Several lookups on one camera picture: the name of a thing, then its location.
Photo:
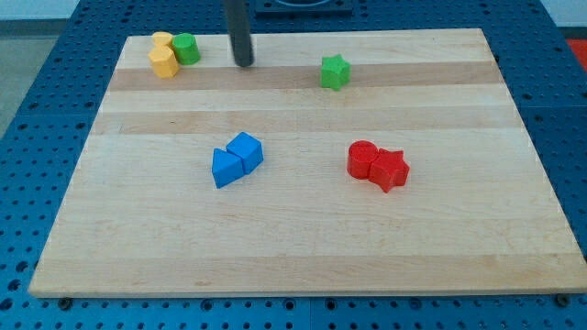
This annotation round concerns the blue triangle block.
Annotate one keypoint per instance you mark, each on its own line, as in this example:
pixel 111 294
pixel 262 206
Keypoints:
pixel 226 168

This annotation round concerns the blue cube block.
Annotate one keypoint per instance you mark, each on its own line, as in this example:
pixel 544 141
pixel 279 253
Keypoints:
pixel 249 149

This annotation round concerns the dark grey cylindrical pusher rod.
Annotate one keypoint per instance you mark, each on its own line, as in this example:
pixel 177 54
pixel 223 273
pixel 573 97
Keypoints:
pixel 237 20

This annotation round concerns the red star block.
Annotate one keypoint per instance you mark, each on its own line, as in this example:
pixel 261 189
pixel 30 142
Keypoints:
pixel 389 169

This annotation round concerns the green cylinder block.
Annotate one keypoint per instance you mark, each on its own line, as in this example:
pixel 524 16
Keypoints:
pixel 186 49

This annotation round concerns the green star block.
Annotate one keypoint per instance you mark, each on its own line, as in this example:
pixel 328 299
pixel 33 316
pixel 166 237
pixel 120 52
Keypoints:
pixel 334 72

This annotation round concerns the light wooden board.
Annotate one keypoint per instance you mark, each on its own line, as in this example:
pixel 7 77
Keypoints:
pixel 142 216

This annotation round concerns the yellow hexagon block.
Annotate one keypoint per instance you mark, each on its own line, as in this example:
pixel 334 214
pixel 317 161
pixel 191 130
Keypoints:
pixel 163 62

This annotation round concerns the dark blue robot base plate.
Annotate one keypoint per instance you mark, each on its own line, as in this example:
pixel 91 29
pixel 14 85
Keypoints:
pixel 304 8

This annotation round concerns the red cylinder block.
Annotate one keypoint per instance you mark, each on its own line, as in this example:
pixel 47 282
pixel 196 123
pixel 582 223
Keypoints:
pixel 361 155

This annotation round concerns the yellow cylinder block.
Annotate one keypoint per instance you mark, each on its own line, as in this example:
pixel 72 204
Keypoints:
pixel 162 39

